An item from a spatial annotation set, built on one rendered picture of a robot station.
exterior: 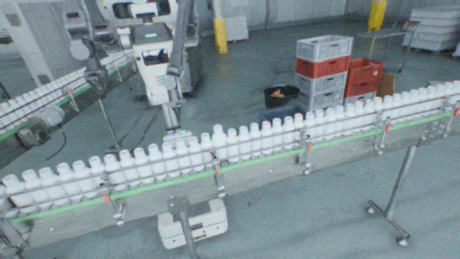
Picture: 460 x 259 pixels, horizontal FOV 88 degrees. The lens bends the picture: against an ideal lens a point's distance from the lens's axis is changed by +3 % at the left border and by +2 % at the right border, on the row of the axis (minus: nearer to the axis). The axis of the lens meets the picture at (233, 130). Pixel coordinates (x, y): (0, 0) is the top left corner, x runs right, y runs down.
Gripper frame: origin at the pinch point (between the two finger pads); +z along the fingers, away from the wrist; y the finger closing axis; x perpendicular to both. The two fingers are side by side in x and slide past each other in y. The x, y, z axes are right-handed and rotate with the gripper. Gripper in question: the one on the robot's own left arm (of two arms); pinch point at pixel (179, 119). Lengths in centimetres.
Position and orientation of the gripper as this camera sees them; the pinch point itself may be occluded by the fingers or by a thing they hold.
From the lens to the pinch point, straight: 122.0
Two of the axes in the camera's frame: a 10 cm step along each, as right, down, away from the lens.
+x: -2.3, -1.3, 9.6
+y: 9.6, -2.0, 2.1
